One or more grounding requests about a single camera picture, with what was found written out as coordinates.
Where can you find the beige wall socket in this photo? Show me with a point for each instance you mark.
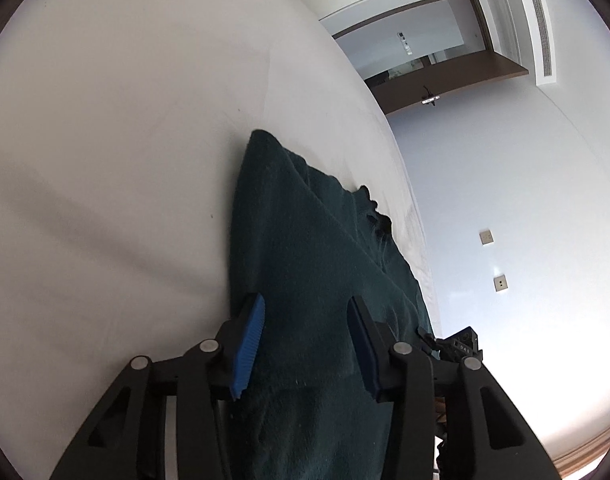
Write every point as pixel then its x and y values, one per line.
pixel 486 236
pixel 501 284

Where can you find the bed with white sheet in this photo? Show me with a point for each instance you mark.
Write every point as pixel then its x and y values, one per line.
pixel 110 160

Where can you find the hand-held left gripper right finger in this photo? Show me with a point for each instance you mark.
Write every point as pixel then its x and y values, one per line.
pixel 363 355

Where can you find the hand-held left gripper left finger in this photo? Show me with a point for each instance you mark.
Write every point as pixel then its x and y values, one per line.
pixel 248 345

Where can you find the white air vent grille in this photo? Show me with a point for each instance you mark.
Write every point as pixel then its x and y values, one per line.
pixel 542 35

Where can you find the dark green knitted garment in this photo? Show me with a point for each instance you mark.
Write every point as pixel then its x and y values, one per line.
pixel 305 240

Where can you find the brown wooden doorway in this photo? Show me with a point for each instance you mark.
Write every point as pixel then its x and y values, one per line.
pixel 460 75

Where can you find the white wall control panel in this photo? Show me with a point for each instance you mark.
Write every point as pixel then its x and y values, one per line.
pixel 404 42

